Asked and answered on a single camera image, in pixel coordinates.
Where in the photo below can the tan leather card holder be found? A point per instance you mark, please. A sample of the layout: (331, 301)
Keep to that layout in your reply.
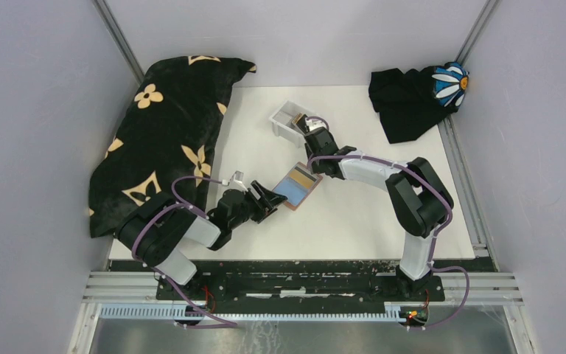
(294, 193)

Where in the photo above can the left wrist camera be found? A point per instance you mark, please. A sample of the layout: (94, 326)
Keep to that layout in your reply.
(235, 181)

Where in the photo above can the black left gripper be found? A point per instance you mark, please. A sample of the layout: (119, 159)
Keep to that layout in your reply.
(268, 201)

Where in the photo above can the black floral pillow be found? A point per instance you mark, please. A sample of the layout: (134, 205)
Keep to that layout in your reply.
(166, 141)

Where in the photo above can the gold credit card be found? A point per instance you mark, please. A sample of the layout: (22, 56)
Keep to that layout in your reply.
(303, 177)

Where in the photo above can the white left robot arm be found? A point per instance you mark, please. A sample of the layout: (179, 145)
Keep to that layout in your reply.
(153, 231)

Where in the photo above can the dark credit card in tray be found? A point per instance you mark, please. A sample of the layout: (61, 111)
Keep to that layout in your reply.
(300, 123)

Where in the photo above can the black cloth with daisy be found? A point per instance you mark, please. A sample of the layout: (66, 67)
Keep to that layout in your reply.
(411, 103)

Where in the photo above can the stack of grey cards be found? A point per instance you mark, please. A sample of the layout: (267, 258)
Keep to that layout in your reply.
(284, 118)

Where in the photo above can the aluminium rail frame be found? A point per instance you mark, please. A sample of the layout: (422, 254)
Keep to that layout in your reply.
(483, 312)

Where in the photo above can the clear acrylic card tray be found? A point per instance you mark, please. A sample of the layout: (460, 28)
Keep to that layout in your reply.
(290, 134)

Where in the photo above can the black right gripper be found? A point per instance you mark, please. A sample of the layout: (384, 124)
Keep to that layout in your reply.
(316, 169)

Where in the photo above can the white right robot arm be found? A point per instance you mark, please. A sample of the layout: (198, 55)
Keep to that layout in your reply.
(421, 203)

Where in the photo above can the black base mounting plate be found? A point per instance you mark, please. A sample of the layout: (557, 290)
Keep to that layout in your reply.
(301, 287)

